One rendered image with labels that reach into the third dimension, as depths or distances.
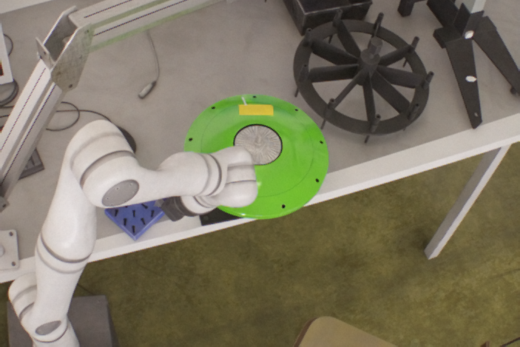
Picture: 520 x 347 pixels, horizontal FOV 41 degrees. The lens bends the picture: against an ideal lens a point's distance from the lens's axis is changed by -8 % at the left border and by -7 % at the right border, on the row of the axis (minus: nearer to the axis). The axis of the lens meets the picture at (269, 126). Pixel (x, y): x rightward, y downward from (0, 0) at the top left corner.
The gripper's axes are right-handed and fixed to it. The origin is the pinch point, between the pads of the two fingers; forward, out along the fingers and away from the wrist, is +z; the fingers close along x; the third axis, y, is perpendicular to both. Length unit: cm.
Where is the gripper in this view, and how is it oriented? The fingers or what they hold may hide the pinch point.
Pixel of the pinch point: (160, 200)
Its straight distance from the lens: 159.8
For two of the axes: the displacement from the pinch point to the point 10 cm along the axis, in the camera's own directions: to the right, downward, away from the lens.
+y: 6.5, 7.5, 1.3
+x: 6.0, -6.1, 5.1
